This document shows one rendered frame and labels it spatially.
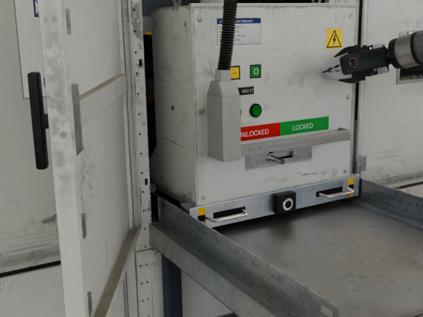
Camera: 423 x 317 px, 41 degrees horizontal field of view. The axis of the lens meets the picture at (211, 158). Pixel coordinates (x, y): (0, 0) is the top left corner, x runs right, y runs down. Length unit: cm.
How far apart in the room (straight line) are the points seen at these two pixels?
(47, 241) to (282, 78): 69
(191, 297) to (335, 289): 58
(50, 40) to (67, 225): 26
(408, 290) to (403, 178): 89
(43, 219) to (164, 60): 48
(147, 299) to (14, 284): 36
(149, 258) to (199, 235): 26
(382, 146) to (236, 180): 64
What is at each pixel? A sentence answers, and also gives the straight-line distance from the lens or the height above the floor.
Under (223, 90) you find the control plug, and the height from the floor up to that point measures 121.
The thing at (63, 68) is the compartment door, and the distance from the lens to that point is 78.
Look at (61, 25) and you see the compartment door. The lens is 78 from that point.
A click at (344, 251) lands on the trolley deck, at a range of 132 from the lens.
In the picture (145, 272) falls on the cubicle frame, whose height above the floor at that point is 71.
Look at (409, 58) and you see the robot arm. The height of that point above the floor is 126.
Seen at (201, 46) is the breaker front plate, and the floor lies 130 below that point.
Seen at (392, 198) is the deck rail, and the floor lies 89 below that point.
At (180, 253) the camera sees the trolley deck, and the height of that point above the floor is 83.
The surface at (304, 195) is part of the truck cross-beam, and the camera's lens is 152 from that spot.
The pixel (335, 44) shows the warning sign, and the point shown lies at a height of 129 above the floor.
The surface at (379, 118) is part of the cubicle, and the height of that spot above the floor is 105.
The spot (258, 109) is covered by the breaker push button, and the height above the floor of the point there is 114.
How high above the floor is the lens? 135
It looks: 14 degrees down
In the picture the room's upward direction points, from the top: 1 degrees counter-clockwise
